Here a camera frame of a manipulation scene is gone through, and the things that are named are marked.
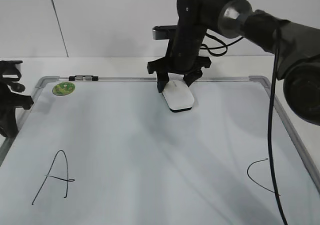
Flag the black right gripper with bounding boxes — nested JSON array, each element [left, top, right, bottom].
[[147, 0, 225, 93]]

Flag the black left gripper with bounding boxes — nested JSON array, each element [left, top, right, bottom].
[[0, 60, 34, 138]]

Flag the white whiteboard eraser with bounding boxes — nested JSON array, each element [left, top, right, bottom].
[[162, 80, 195, 113]]

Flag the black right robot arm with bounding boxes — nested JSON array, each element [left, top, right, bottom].
[[147, 0, 320, 125]]

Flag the green round magnet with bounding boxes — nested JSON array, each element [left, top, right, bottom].
[[52, 82, 76, 97]]

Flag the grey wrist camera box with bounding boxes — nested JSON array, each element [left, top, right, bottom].
[[152, 25, 177, 41]]

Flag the black cable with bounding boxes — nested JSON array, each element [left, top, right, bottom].
[[199, 24, 288, 225]]

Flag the white whiteboard with aluminium frame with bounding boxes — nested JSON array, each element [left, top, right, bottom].
[[0, 74, 320, 225]]

